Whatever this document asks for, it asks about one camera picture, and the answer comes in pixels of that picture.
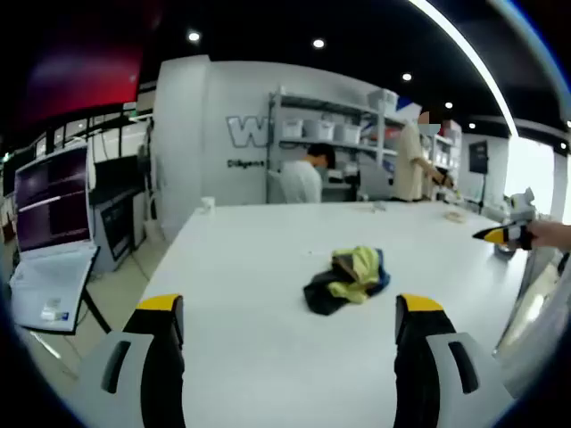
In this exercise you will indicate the wooden board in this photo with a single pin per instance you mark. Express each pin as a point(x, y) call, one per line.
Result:
point(452, 217)

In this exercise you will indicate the white paper cup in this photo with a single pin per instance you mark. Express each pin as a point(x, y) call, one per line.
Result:
point(208, 203)

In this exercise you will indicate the black monitor on stand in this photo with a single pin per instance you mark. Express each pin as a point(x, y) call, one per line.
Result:
point(478, 156)

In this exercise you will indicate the white storage bin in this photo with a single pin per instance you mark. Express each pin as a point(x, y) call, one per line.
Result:
point(348, 132)
point(382, 98)
point(292, 127)
point(319, 129)

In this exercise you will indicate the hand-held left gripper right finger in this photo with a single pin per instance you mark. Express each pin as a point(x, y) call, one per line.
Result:
point(424, 379)

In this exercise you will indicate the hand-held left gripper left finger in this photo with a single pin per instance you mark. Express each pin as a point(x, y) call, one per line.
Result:
point(134, 379)

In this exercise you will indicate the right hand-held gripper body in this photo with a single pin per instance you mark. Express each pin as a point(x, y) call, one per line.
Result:
point(521, 207)

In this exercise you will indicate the person's grey clothing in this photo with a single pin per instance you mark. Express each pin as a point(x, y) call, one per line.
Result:
point(548, 339)

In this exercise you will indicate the black desk monitor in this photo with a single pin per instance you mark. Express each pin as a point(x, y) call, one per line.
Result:
point(118, 174)

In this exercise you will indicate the monitor screen on stand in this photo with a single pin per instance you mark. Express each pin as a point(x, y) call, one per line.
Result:
point(51, 209)

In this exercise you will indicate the ceiling light strip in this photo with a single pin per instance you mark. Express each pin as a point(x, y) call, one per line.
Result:
point(473, 58)

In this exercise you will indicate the person's right hand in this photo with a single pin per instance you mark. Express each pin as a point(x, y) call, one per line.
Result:
point(553, 235)

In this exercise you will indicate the grey metal shelf rack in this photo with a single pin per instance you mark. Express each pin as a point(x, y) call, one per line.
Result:
point(357, 147)

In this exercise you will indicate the yellow blue black garment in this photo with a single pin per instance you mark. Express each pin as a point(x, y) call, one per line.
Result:
point(352, 276)

